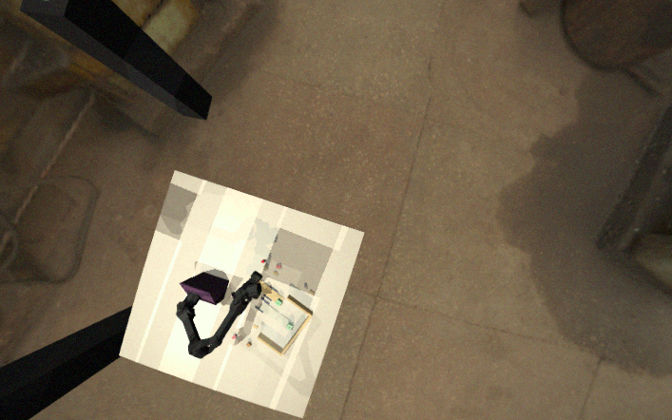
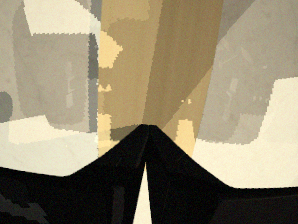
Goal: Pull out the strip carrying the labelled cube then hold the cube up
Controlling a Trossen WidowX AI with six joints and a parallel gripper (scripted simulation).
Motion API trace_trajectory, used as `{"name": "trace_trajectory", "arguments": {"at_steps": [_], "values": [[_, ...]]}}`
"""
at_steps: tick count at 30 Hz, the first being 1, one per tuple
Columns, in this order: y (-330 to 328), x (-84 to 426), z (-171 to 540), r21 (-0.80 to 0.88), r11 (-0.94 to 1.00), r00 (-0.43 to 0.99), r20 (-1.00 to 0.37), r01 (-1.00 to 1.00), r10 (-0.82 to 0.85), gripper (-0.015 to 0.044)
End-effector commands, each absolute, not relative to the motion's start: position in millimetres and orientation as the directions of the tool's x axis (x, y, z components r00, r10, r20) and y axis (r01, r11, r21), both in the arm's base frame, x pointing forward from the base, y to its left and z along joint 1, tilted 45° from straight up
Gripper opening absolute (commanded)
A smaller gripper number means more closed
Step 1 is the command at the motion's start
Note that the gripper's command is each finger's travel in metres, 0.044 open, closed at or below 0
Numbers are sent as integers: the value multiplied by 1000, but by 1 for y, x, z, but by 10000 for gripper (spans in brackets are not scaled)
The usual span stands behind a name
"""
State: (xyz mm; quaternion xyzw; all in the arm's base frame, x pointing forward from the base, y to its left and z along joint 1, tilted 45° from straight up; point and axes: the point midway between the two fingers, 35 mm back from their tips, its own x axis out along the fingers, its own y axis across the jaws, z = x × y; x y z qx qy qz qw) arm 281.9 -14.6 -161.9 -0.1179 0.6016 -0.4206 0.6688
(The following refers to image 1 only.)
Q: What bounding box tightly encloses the tan wooden open-top tray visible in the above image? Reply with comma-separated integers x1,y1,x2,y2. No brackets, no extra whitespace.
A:
256,295,313,357

